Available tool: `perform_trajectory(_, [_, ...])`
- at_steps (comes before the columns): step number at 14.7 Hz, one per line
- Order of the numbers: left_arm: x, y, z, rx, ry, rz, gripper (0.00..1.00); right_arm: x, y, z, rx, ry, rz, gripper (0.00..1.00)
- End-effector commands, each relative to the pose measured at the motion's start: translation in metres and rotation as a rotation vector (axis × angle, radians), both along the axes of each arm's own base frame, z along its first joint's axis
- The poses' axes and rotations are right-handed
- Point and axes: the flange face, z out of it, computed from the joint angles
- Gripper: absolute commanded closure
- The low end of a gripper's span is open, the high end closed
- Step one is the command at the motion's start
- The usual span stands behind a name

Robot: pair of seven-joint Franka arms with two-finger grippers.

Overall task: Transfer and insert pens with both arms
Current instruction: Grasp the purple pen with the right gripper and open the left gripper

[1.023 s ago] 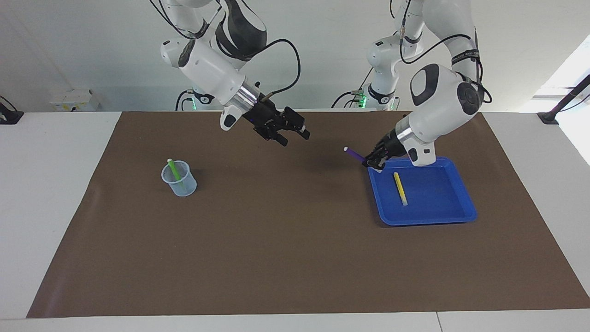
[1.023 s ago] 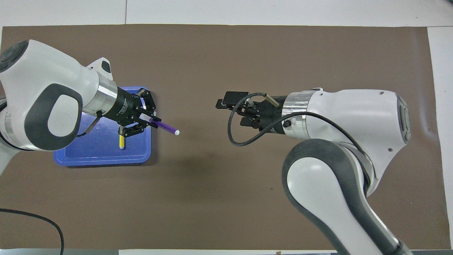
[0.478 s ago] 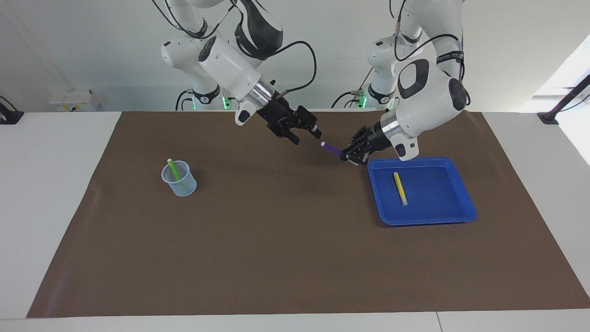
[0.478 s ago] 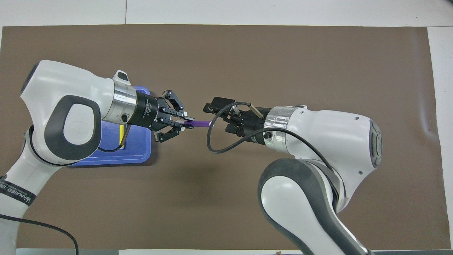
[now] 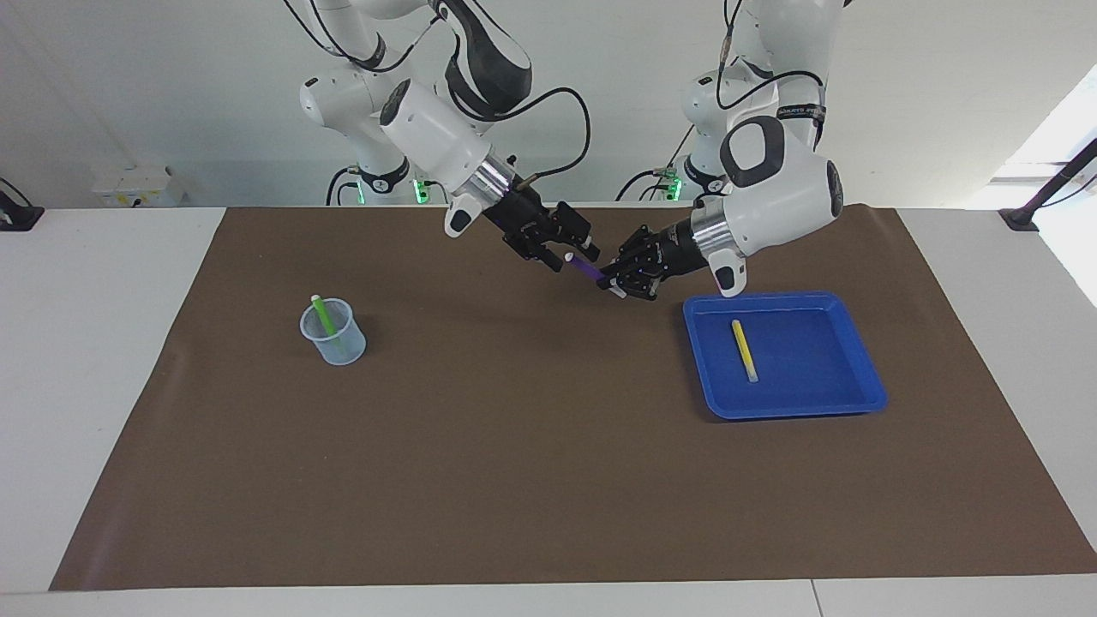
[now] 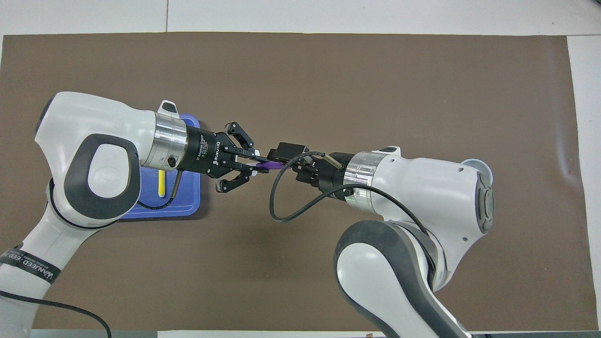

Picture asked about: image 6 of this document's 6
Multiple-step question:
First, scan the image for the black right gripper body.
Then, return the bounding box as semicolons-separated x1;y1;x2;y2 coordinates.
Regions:
296;153;350;195

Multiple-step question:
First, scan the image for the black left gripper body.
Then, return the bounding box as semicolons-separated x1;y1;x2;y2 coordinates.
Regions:
182;129;235;179

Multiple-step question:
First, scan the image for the blue plastic tray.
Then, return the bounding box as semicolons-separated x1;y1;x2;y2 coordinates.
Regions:
115;114;201;222

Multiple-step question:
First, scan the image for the brown table mat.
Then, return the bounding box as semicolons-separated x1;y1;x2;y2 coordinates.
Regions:
0;32;599;332

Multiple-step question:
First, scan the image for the translucent plastic cup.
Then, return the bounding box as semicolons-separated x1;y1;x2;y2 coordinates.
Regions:
460;159;494;188

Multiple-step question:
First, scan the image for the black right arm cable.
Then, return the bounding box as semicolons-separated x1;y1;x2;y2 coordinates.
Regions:
269;151;430;235

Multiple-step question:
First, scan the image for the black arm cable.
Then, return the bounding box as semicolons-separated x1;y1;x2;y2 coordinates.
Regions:
269;151;430;235
0;169;185;338

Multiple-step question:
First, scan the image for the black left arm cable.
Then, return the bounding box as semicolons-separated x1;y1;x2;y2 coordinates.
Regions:
0;169;185;338

